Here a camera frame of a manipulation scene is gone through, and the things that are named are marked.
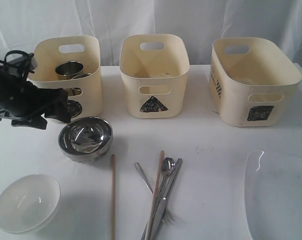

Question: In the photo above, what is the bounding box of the steel table knife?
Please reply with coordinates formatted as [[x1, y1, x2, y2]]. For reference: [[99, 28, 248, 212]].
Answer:
[[149, 158, 183, 240]]

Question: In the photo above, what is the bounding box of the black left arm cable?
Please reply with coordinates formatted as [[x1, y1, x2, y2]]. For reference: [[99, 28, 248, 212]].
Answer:
[[0, 50, 37, 83]]

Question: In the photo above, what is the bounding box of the cream bin with square mark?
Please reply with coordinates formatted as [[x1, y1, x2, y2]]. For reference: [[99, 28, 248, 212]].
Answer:
[[209, 37, 302, 127]]

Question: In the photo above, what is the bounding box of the wooden chopstick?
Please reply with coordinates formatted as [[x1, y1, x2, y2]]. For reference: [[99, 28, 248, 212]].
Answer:
[[144, 150, 165, 240], [110, 154, 116, 240]]

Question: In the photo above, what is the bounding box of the cream bin with circle mark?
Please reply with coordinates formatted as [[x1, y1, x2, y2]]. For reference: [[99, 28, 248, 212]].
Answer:
[[28, 35, 103, 121]]

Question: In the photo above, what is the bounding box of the steel spoon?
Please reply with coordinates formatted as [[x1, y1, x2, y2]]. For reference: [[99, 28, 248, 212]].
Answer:
[[152, 157, 176, 224]]

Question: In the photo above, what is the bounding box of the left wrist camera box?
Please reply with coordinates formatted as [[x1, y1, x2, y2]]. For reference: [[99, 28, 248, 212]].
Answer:
[[15, 53, 38, 72]]

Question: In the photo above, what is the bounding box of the large white plate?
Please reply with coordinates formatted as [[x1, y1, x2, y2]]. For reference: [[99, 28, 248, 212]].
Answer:
[[244, 150, 302, 240]]

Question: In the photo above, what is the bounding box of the stainless steel bowl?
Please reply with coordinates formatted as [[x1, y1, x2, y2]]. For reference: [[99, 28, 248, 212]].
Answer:
[[58, 116, 113, 164]]

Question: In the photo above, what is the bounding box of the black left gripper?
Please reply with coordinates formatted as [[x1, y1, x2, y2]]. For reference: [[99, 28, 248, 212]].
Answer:
[[0, 66, 71, 130]]

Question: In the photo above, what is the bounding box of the cream bin with triangle mark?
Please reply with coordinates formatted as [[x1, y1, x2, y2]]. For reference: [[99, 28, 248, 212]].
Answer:
[[119, 34, 190, 119]]

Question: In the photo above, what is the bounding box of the steel mug with handle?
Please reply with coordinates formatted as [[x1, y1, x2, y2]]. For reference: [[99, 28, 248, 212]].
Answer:
[[55, 60, 84, 81]]

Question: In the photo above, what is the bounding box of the white ceramic bowl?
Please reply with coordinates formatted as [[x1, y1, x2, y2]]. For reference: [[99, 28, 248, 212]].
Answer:
[[0, 174, 61, 235]]

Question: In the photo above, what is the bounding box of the steel fork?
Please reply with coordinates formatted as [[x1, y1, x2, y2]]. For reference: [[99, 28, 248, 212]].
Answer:
[[134, 162, 175, 222]]

